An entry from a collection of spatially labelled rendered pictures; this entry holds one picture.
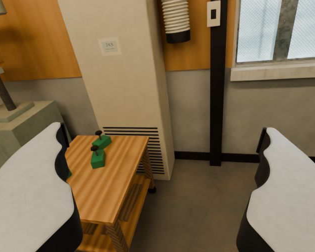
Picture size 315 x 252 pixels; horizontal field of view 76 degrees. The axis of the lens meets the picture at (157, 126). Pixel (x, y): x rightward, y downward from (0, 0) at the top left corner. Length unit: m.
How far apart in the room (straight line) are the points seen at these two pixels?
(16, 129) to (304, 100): 2.02
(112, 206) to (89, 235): 0.43
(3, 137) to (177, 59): 1.35
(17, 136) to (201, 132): 1.40
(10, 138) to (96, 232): 0.88
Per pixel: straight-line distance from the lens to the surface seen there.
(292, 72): 1.59
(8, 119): 1.82
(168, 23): 1.33
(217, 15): 1.38
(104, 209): 1.03
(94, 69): 1.43
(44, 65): 2.04
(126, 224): 1.38
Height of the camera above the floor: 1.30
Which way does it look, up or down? 31 degrees down
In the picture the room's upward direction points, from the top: 9 degrees counter-clockwise
